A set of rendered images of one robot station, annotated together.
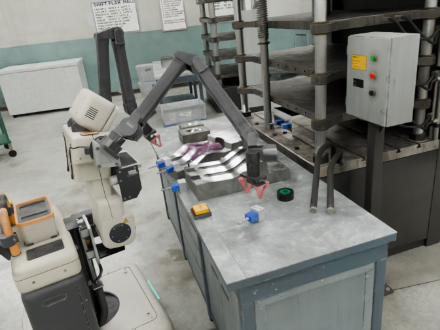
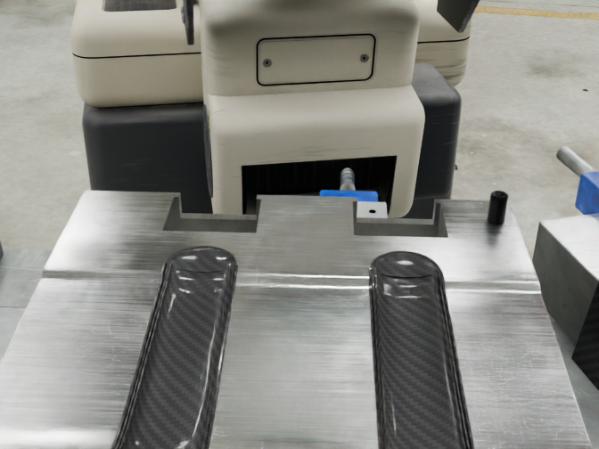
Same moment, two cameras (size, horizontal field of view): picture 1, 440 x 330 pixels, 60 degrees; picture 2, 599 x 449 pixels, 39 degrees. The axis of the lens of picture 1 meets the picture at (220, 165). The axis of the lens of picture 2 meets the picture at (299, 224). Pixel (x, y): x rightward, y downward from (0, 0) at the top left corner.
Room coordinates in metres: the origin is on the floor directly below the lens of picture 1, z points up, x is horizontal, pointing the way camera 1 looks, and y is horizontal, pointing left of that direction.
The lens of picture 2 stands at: (1.93, -0.27, 1.14)
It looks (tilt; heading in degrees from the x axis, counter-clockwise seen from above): 31 degrees down; 108
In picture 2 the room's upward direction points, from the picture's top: 1 degrees clockwise
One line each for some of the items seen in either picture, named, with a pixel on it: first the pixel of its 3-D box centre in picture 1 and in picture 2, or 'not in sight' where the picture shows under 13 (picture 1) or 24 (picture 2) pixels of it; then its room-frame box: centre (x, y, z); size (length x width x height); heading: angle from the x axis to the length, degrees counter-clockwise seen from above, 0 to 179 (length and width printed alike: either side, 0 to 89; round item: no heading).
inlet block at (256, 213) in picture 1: (249, 217); not in sight; (1.42, -0.10, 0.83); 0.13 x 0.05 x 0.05; 127
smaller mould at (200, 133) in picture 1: (194, 134); not in sight; (2.63, 0.16, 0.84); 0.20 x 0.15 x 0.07; 106
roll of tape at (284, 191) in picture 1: (285, 194); not in sight; (1.61, -0.29, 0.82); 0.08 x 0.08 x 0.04
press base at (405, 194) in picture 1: (319, 178); not in sight; (2.67, -0.76, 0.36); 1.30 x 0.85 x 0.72; 16
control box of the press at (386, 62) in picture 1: (372, 177); not in sight; (1.85, -0.81, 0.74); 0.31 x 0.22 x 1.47; 16
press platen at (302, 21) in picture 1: (321, 29); not in sight; (2.66, -0.77, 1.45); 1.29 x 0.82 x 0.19; 16
